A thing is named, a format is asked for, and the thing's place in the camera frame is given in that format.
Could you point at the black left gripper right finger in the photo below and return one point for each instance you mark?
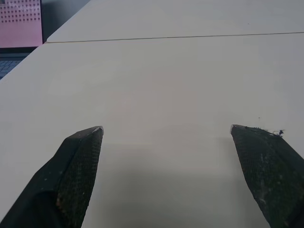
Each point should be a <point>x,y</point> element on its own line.
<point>268,175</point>

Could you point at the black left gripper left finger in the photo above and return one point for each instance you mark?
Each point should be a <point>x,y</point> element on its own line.
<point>66,175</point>

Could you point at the pink perforated panel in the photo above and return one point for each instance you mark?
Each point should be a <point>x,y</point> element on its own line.
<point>20,22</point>

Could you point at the dark post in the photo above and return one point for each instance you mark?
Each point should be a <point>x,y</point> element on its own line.
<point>42,21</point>

